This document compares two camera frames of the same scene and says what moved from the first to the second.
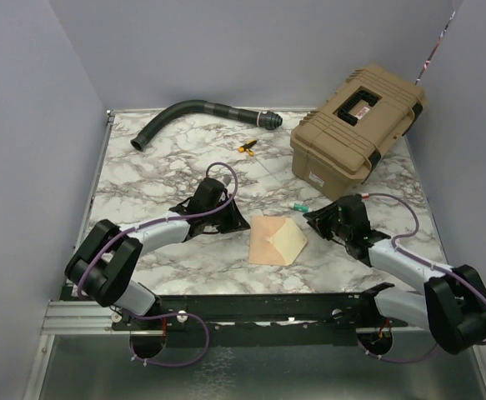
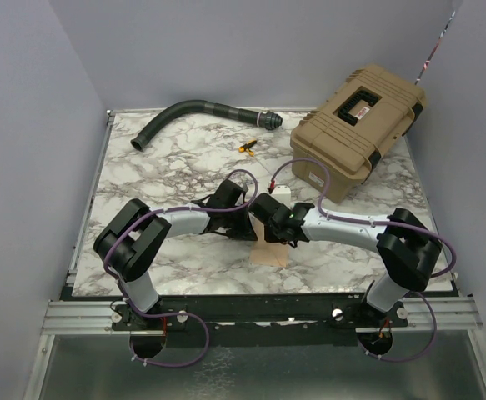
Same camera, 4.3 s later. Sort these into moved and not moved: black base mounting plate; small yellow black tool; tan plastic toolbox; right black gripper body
Moved: right black gripper body
Not moved: black base mounting plate; small yellow black tool; tan plastic toolbox
